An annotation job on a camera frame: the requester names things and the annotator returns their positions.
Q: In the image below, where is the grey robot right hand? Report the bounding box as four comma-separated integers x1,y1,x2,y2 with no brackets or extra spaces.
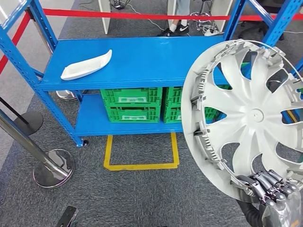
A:
230,170,303,227

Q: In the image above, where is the silver wheel hubcap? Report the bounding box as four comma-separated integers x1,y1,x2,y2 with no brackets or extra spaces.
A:
181,39,303,202

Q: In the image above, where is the blue metal shelf rack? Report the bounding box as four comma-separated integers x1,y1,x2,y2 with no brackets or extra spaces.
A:
0,0,303,148

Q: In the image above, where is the white plastic trim part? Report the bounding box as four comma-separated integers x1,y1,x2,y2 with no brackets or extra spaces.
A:
60,49,113,81

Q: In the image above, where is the black office chair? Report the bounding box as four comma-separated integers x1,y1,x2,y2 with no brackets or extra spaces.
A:
237,18,284,41

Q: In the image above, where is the white office desk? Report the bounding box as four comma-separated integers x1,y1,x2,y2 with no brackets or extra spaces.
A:
210,0,233,32
97,0,178,35

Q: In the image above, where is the black stool chrome base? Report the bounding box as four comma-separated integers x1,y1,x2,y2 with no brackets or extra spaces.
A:
190,0,212,26

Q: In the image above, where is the person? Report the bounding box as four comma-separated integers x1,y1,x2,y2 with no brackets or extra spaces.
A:
158,0,191,37

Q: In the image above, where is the black power strip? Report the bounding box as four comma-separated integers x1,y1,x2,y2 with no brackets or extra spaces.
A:
110,0,130,9

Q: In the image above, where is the black barrier stanchion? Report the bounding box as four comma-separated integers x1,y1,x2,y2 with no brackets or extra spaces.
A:
0,96,44,136

